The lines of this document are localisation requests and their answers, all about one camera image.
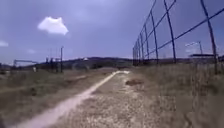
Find distant dark hill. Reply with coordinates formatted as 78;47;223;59
0;56;134;71

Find pale dirt track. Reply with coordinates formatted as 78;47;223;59
12;69;189;128

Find dry grass beside fence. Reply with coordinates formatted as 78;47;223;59
124;62;224;128

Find dry grass field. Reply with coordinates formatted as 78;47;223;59
0;67;118;128

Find street lamp pole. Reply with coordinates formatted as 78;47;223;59
184;40;204;56

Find low building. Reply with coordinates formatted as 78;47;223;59
187;53;219;65

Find tall blue-post wire fence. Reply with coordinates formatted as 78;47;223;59
131;0;224;75

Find metal gate frame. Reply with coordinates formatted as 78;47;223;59
12;59;39;73

